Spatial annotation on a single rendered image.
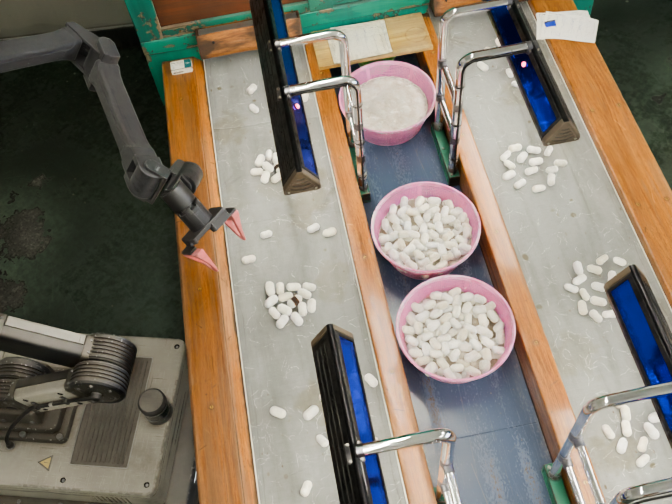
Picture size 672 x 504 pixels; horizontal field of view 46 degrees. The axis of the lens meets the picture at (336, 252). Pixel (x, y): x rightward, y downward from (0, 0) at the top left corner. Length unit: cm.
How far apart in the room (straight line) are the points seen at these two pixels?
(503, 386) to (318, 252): 54
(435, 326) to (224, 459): 55
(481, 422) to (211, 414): 59
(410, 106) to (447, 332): 70
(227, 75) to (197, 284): 71
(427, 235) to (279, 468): 66
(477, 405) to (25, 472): 113
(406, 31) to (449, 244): 72
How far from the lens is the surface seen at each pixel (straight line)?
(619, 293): 154
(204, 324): 185
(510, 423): 182
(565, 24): 243
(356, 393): 139
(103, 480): 210
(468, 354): 180
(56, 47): 192
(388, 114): 220
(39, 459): 218
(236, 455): 172
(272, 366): 180
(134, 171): 170
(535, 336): 181
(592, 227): 201
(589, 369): 183
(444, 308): 185
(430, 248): 193
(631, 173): 210
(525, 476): 178
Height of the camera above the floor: 237
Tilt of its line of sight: 57 degrees down
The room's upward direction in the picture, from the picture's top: 8 degrees counter-clockwise
